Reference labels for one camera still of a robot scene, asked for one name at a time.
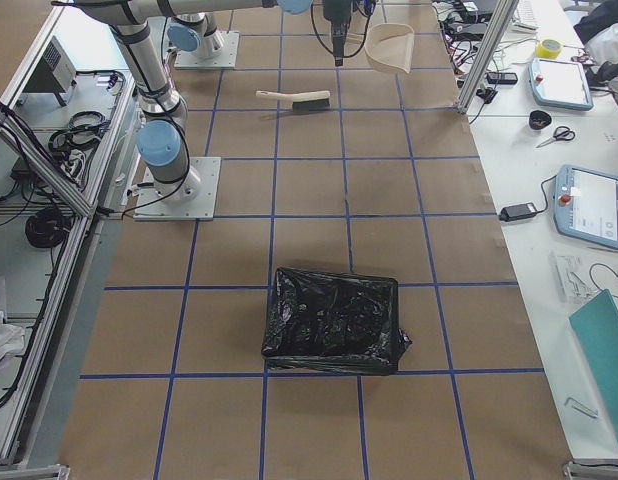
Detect yellow tape roll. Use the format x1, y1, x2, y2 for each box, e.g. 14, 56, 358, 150
535, 39, 563, 59

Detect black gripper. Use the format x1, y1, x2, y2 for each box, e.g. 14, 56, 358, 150
322, 0, 352, 67

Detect scissors black handles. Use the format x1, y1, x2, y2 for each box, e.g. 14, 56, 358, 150
537, 125, 576, 148

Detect black bag lined bin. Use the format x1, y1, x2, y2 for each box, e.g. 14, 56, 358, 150
261, 267, 411, 376

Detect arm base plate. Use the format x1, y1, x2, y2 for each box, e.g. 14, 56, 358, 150
133, 157, 222, 221
174, 31, 240, 70

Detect black power adapter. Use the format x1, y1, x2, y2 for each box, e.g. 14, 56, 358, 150
498, 202, 538, 222

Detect far teach pendant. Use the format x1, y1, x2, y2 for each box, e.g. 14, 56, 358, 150
528, 57, 593, 111

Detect coiled black cable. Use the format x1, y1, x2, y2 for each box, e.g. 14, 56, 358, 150
24, 205, 68, 250

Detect beige plastic dustpan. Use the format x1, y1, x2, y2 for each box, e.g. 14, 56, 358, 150
364, 23, 415, 75

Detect near teach pendant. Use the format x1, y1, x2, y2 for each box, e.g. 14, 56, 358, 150
553, 165, 618, 250

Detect grey control box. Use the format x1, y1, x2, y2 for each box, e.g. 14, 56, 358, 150
23, 36, 77, 107

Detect teal folder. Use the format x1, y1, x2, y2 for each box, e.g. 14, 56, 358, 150
569, 290, 618, 443

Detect teach pendant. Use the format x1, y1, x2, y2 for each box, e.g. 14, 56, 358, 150
553, 165, 618, 250
528, 57, 593, 111

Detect beige hand brush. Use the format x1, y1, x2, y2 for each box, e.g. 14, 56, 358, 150
255, 90, 331, 112

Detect metal hex key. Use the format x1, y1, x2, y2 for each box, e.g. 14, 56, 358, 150
564, 396, 599, 419

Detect black phone device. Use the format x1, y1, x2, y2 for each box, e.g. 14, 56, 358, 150
486, 72, 518, 85

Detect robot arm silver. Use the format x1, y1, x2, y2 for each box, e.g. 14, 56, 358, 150
167, 12, 225, 59
71, 1, 313, 206

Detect aluminium frame post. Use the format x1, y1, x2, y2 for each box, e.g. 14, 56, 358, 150
457, 0, 518, 114

